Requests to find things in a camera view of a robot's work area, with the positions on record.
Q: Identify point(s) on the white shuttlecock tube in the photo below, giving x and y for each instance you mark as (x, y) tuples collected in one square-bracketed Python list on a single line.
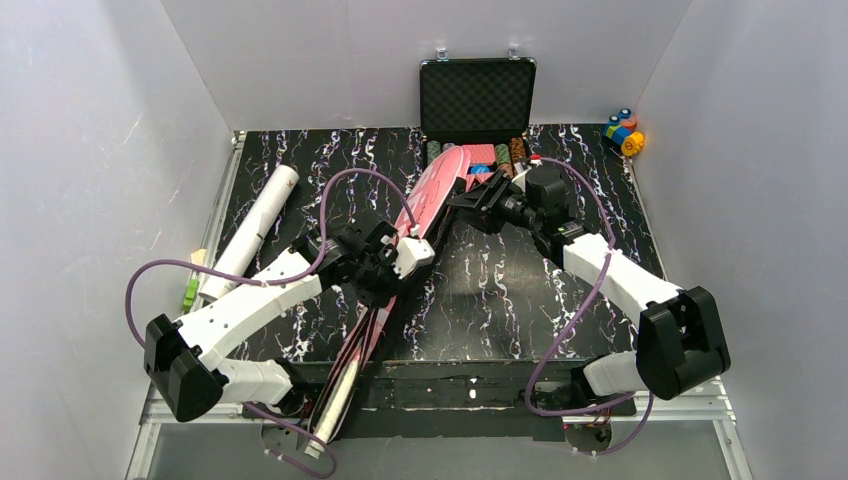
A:
[(251, 232)]

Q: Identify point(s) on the green clip on rail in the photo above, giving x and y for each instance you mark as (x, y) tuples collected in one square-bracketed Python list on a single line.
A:
[(190, 295)]

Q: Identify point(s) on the colourful toy blocks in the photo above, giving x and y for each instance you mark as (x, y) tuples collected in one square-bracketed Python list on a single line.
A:
[(622, 130)]

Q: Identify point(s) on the pink racket bag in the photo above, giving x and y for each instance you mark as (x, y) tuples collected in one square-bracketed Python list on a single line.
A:
[(428, 203)]

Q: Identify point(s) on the black poker chip case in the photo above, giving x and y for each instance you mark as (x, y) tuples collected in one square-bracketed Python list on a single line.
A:
[(479, 105)]

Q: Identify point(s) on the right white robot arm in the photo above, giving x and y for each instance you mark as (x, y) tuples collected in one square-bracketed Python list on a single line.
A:
[(680, 341)]

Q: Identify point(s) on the pink badminton racket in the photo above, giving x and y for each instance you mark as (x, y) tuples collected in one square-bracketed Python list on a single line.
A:
[(340, 396)]

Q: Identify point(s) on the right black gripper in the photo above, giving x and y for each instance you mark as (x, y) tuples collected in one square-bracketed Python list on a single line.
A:
[(491, 204)]

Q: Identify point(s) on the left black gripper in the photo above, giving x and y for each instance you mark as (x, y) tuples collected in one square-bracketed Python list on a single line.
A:
[(370, 266)]

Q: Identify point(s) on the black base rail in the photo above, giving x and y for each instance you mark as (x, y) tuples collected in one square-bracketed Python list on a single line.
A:
[(429, 399)]

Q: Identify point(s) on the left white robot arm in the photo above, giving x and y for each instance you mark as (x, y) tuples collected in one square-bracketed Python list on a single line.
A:
[(188, 360)]

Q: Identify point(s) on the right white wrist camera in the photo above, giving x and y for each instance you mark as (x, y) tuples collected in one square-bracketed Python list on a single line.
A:
[(522, 168)]

